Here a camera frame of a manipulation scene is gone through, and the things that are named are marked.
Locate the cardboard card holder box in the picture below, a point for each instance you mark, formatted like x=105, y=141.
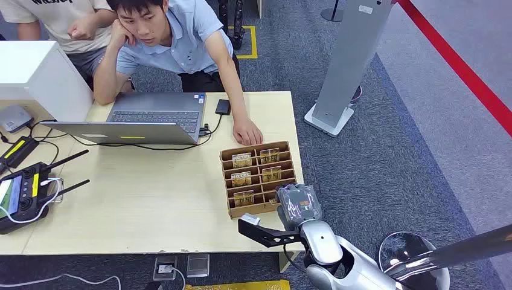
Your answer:
x=256, y=186

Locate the grey kiosk pillar stand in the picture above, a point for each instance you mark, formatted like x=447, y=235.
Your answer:
x=352, y=60

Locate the dark stanchion base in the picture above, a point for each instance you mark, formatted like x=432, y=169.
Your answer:
x=332, y=15

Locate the black legged stand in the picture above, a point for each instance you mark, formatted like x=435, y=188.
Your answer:
x=236, y=24

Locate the red barrier belt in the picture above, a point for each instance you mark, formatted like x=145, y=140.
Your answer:
x=460, y=68

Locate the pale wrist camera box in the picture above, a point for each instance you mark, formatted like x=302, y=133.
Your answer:
x=250, y=219

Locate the person's right forearm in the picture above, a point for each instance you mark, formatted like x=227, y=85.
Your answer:
x=106, y=76

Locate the person's right hand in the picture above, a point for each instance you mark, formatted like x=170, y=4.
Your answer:
x=120, y=36

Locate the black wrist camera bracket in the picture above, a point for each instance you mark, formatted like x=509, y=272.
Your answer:
x=264, y=236

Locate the person's left hand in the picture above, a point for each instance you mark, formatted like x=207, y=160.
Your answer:
x=248, y=132
x=82, y=28

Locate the gold hotel card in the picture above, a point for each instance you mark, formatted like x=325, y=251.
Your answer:
x=244, y=198
x=270, y=155
x=242, y=160
x=274, y=201
x=241, y=179
x=272, y=174

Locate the floor power outlet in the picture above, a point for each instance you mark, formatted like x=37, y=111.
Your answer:
x=165, y=268

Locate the yellow strip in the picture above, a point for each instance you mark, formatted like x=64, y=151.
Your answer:
x=240, y=286

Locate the small grey device box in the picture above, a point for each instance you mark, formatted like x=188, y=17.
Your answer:
x=14, y=118

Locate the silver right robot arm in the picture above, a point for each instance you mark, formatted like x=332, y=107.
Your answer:
x=324, y=244

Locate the small black external drive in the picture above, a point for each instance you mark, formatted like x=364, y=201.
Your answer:
x=223, y=107

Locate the person's left forearm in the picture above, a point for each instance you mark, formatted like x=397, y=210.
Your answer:
x=234, y=92

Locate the white box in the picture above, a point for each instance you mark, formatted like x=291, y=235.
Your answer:
x=36, y=76

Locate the person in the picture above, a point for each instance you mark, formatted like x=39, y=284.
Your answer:
x=60, y=24
x=180, y=40

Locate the grey laptop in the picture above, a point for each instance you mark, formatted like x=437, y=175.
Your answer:
x=160, y=116

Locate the grey floor socket cover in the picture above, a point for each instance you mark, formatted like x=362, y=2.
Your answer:
x=198, y=265

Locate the black device with yellow stripe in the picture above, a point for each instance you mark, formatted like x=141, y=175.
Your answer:
x=18, y=152

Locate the yellow floor tape square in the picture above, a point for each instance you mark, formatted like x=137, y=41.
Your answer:
x=252, y=44

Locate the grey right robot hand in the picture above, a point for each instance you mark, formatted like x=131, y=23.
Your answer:
x=298, y=204

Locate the black remote controller with antennas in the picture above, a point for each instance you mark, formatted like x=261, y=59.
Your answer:
x=24, y=196

